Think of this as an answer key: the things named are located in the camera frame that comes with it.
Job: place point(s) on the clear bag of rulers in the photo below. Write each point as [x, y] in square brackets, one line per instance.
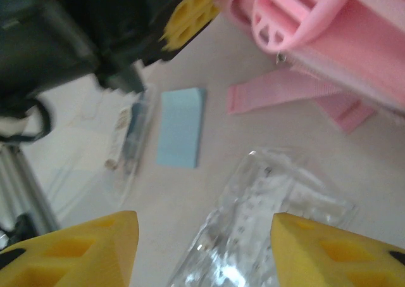
[246, 204]

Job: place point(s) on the light blue sticky note pad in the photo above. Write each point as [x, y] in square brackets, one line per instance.
[180, 128]

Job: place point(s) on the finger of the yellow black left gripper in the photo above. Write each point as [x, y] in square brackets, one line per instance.
[193, 11]

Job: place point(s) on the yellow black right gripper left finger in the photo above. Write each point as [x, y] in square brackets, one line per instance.
[63, 261]

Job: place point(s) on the pink backpack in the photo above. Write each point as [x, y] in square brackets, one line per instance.
[348, 46]

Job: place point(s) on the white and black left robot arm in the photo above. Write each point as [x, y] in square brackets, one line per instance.
[31, 30]

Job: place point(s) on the aluminium frame cross rails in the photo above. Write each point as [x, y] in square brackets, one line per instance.
[22, 188]

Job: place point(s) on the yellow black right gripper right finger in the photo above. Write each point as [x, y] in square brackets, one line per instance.
[316, 255]

